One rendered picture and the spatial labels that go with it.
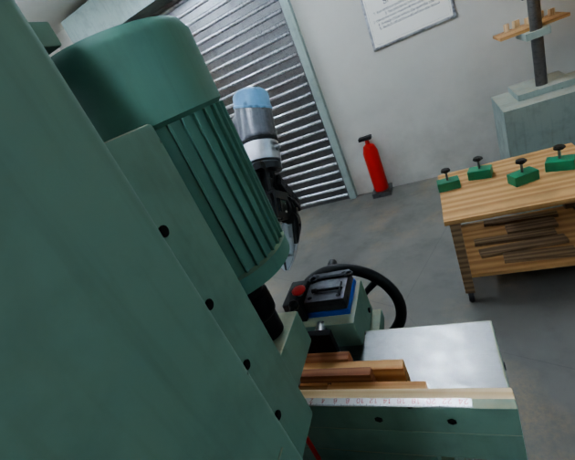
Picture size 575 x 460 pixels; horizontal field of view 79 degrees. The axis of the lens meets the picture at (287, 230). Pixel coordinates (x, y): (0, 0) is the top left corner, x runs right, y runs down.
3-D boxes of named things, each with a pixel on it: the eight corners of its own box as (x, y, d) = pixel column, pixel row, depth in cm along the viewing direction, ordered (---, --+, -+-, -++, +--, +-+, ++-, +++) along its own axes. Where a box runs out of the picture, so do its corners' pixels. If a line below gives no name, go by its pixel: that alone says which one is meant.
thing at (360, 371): (380, 389, 59) (371, 366, 57) (380, 397, 57) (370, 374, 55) (277, 390, 67) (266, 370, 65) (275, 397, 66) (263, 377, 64)
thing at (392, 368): (410, 379, 58) (402, 359, 56) (411, 389, 57) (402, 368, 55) (277, 381, 69) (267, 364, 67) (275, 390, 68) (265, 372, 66)
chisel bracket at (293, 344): (315, 345, 61) (297, 309, 58) (294, 422, 50) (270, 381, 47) (278, 348, 65) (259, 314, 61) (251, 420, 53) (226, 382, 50)
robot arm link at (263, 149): (253, 154, 75) (287, 142, 72) (256, 174, 75) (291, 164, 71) (234, 147, 68) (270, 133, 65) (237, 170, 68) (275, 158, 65)
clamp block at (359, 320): (374, 308, 81) (362, 278, 77) (369, 355, 70) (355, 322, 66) (316, 315, 87) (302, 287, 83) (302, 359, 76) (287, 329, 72)
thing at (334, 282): (356, 282, 77) (348, 262, 75) (350, 318, 68) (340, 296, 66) (302, 289, 82) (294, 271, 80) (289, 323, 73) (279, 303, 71)
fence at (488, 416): (520, 425, 46) (515, 398, 44) (524, 437, 45) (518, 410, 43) (180, 414, 72) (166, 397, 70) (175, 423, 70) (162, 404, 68)
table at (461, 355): (488, 308, 72) (483, 285, 70) (531, 464, 47) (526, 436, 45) (245, 331, 98) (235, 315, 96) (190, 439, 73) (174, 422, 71)
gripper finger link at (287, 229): (276, 273, 65) (266, 224, 66) (288, 269, 71) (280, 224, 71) (291, 270, 64) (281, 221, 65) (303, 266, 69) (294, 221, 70)
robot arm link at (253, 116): (259, 104, 77) (275, 84, 69) (268, 151, 76) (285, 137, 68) (224, 102, 73) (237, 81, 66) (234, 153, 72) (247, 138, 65)
